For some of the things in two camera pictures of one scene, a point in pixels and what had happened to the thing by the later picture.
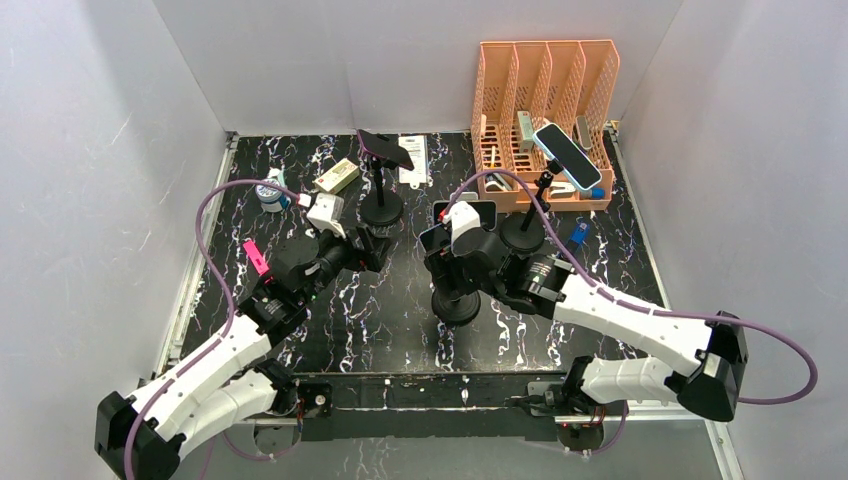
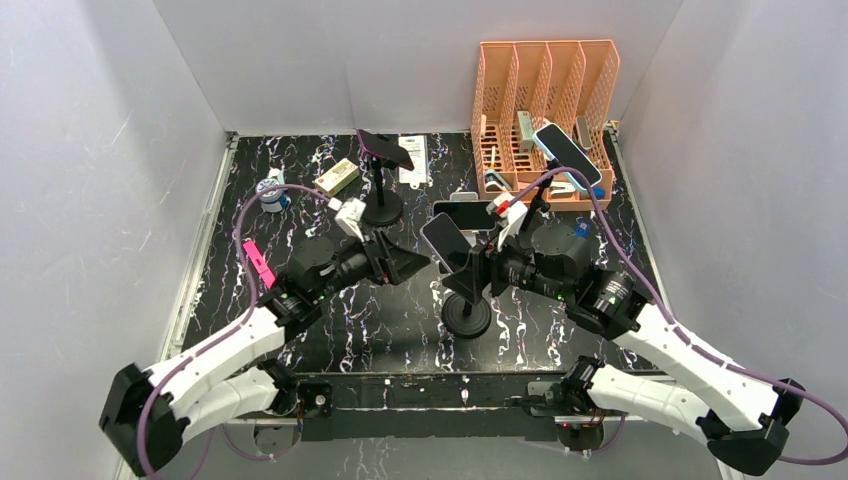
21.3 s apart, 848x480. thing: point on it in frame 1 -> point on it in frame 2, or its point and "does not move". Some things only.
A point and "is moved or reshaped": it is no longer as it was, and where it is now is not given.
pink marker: x=256 y=257 does not move
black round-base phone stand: x=456 y=310 is moved or reshaped
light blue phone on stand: x=582 y=171 does not move
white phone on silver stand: x=485 y=209 does not move
